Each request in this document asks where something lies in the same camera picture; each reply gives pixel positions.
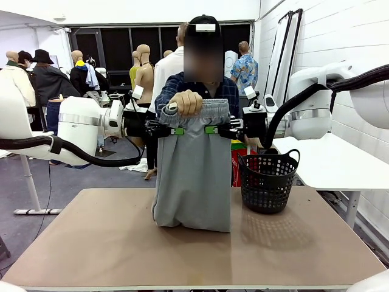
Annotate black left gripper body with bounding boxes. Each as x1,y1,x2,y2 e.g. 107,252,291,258
123,109,154,139

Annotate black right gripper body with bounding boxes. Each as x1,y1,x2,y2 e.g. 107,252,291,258
243,108,268,142

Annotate grey training pants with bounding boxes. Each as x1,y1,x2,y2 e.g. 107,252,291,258
151,99,232,234

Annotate black perforated laundry basket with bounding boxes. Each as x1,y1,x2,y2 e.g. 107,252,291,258
237,148,301,214

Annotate right forearm in plaid sleeve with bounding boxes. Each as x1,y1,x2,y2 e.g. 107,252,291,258
154,72,185,118

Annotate person's right hand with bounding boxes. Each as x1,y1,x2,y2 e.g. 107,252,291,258
168,89,204,116

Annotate person in blue plaid shirt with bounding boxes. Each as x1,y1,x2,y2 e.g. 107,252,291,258
154,14,241,122

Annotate white cloth on floor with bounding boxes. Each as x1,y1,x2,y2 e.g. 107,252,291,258
119,158,149,173

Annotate bare mannequin with black trousers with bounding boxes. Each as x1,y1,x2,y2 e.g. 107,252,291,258
133,44,159,171

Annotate red cardboard box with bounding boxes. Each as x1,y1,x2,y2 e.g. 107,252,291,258
231,140,252,187

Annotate mannequin in yellow-green top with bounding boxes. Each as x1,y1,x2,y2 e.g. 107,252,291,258
129,50,141,91

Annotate mannequin in blue floral shirt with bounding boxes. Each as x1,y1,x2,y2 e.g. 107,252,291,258
230,41,258,96

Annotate mannequin in white shirt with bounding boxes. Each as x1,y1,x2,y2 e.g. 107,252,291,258
150,23,189,114

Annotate white cylindrical appliance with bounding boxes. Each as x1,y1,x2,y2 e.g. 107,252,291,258
224,50,237,79

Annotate mannequin with yellow scarf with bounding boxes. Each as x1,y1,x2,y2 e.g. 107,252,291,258
69,50,110,98

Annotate dark window panels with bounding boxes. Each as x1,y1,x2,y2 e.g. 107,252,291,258
69,20,255,89

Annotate mannequin in blue jeans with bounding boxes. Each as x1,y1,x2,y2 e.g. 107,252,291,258
45,94,64,136

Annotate large white side table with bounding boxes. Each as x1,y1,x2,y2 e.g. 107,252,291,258
272,132,389,229

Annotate mannequin with brim hat and coat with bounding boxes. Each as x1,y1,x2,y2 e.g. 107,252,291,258
31,49,81,106

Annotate black cap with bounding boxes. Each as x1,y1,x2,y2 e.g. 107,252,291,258
188,14,220,31

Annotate mannequin in cream jacket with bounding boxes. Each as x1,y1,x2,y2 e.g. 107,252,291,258
0,50,36,108

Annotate person in black hat and mask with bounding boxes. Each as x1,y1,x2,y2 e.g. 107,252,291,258
17,50,35,69

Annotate black stand leg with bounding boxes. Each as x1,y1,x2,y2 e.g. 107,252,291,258
0,234,12,259

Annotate white board with black frame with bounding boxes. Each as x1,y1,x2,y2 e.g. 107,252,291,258
263,10,294,106
272,8,304,111

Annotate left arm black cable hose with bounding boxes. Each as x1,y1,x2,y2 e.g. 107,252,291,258
0,135,145,168

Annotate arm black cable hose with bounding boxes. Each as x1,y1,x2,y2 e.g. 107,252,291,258
0,135,145,168
261,64,389,150

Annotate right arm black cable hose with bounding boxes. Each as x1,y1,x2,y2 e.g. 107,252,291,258
261,64,389,150

